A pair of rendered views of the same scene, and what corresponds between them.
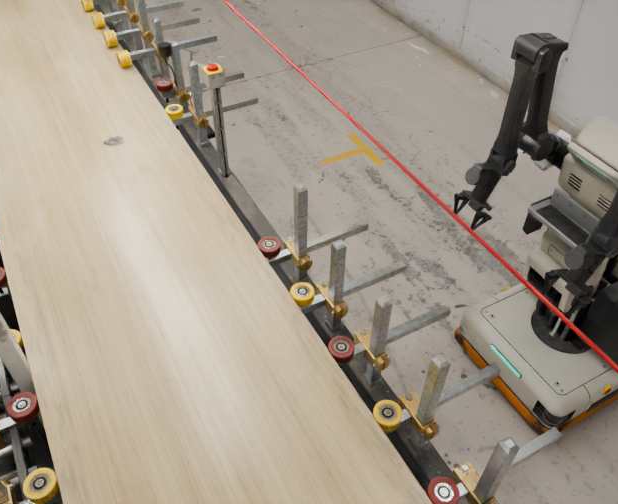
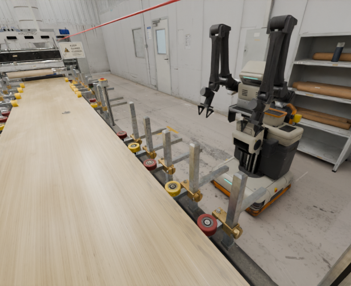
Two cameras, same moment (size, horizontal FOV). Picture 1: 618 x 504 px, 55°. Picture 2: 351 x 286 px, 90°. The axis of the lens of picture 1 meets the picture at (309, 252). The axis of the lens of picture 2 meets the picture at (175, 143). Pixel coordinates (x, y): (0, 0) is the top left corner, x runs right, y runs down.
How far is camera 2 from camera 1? 0.87 m
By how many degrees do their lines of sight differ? 15
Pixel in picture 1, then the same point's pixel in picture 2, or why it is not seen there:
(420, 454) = (195, 214)
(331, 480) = (137, 224)
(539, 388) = (247, 192)
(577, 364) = (260, 181)
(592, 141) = (248, 68)
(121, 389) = (25, 192)
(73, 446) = not seen: outside the picture
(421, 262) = not seen: hidden behind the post
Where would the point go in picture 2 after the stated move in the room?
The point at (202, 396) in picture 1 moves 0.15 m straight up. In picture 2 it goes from (70, 190) to (59, 167)
